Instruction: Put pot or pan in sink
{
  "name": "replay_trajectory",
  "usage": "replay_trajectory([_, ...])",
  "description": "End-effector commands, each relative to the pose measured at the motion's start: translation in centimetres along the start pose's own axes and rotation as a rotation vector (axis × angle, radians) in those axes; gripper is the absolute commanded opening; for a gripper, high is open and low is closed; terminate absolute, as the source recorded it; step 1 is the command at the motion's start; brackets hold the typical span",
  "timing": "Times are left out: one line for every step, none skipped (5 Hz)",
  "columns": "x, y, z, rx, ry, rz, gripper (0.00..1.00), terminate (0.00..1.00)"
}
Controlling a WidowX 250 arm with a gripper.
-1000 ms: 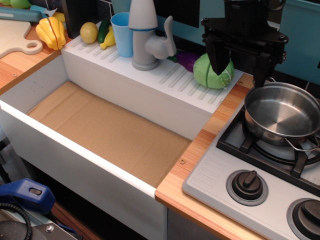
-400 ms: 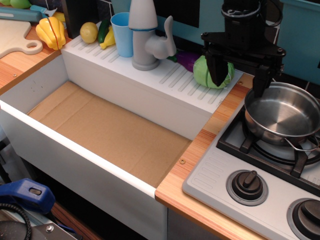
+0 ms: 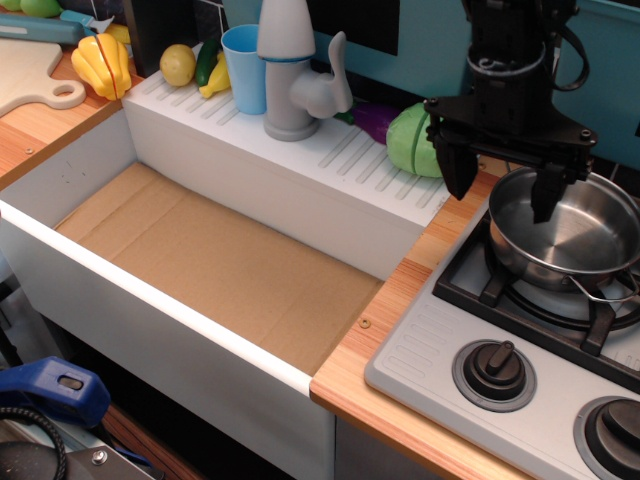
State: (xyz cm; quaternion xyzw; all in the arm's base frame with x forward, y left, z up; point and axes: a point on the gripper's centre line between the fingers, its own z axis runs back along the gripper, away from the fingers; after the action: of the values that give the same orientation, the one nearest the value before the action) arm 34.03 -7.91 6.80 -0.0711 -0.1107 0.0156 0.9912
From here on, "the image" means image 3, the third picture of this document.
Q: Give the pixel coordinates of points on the white toy sink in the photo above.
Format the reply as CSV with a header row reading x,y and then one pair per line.
x,y
335,192

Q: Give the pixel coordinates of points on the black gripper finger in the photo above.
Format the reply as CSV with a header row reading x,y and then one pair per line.
x,y
458,163
547,190

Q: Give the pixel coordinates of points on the yellow toy potato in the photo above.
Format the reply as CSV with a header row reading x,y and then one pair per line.
x,y
178,64

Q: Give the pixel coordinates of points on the black right stove knob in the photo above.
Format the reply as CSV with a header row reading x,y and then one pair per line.
x,y
606,435

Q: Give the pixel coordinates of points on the yellow toy banana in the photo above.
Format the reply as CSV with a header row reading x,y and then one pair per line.
x,y
219,79

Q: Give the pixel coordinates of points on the grey toy faucet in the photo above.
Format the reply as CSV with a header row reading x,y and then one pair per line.
x,y
297,97

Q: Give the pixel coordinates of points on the yellow toy bell pepper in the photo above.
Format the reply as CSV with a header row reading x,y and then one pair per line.
x,y
102,62

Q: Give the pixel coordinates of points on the stainless steel pot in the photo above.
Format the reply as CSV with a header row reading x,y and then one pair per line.
x,y
588,245

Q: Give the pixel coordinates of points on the teal toy knife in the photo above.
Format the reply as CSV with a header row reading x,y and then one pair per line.
x,y
69,29

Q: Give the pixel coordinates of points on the blue clamp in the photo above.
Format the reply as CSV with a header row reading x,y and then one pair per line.
x,y
58,389

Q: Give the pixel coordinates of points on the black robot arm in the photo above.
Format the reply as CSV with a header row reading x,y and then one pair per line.
x,y
521,53

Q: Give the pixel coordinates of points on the grey toy stove top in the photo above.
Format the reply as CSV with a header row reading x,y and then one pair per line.
x,y
414,366

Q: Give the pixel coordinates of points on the cardboard sheet in sink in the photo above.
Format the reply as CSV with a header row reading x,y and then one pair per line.
x,y
289,299

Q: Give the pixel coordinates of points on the black left stove knob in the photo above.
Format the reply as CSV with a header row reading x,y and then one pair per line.
x,y
494,376

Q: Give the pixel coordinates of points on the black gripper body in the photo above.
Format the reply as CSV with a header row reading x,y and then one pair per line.
x,y
532,136

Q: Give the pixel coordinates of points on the green toy cabbage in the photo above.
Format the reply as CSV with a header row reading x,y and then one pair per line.
x,y
407,144

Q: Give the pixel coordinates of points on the teal box with black panel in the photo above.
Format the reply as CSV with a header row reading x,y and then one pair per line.
x,y
416,46

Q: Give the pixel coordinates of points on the white cutting board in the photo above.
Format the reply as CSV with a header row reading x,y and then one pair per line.
x,y
26,68

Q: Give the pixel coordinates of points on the green toy cucumber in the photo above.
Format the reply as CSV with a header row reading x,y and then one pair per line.
x,y
206,61

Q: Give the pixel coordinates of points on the purple toy eggplant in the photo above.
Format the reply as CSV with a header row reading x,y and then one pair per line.
x,y
373,118

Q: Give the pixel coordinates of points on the black stove knob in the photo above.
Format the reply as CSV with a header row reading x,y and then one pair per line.
x,y
606,435
494,376

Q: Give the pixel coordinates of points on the green toy fruit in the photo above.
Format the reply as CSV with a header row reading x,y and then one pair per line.
x,y
34,8

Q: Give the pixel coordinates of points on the light blue plastic cup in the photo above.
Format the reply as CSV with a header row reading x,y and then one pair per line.
x,y
246,69

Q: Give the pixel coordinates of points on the teal box right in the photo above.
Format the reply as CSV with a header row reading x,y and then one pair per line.
x,y
608,102

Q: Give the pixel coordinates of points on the black burner grate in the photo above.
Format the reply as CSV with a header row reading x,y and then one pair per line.
x,y
602,338

